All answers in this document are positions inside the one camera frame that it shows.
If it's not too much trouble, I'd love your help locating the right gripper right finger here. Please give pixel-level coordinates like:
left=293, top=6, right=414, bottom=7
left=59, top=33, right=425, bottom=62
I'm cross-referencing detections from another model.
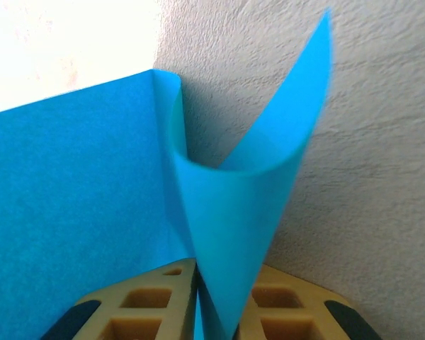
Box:
left=233, top=263, right=384, bottom=340

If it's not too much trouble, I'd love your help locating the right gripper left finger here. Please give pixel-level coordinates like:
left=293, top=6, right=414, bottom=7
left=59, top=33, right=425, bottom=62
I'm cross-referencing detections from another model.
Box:
left=40, top=257, right=200, bottom=340

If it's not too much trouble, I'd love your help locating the blue paper sheet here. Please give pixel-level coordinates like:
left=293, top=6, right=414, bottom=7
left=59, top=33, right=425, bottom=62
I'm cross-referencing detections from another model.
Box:
left=0, top=6, right=334, bottom=340

